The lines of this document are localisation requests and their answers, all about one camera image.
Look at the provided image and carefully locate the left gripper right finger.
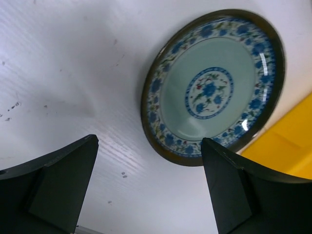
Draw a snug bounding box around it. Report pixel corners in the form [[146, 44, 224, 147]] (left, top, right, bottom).
[[201, 138, 312, 234]]

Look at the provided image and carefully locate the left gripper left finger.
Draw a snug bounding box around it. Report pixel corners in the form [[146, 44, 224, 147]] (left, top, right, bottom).
[[0, 135, 98, 234]]

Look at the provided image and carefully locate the blue floral plate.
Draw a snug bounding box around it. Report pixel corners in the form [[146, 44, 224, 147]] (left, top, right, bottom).
[[141, 9, 286, 167]]

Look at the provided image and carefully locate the yellow plastic bin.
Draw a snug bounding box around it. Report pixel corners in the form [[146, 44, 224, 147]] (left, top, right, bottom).
[[241, 94, 312, 179]]

